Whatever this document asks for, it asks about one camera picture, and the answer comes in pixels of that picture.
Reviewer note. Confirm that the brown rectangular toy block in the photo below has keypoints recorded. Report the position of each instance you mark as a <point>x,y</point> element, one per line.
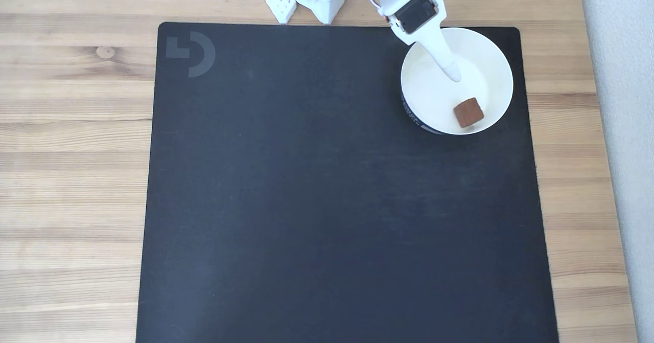
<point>468,112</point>

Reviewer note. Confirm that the white round plate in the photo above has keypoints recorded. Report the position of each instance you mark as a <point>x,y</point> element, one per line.
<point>434,97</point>

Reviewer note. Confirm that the black desk mat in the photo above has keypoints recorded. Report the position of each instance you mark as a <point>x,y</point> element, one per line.
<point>332,230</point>

